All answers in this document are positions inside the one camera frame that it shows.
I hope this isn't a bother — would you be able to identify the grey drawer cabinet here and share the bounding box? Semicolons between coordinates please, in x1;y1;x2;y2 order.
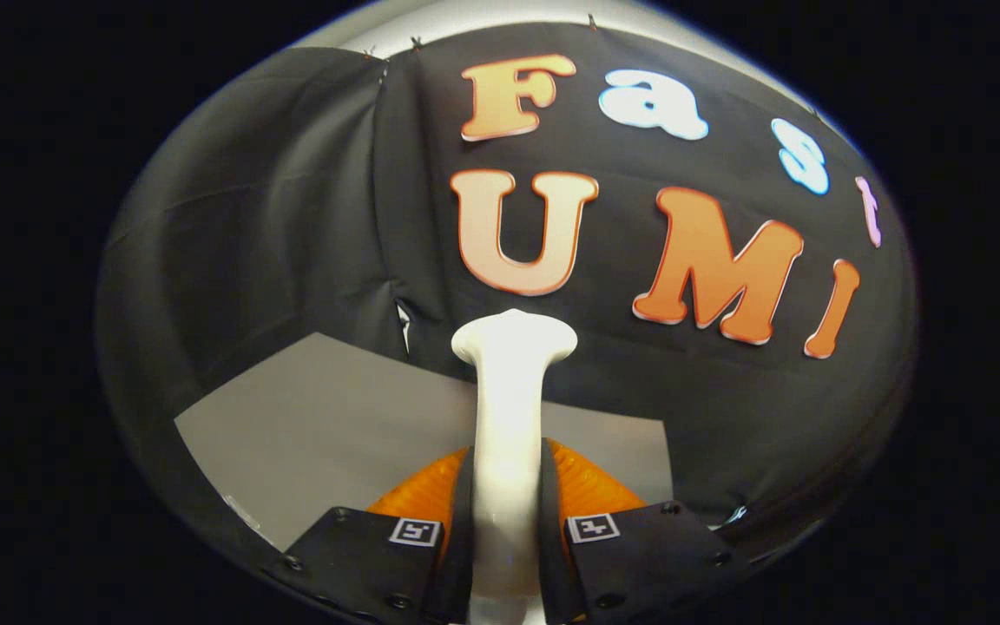
174;332;674;552

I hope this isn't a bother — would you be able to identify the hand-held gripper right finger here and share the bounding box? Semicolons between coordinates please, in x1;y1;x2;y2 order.
538;437;759;625

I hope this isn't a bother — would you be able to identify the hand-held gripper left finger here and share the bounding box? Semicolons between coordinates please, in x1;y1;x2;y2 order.
260;444;477;625

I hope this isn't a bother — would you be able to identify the cream garment steamer head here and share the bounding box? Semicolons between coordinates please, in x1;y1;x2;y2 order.
451;308;579;625

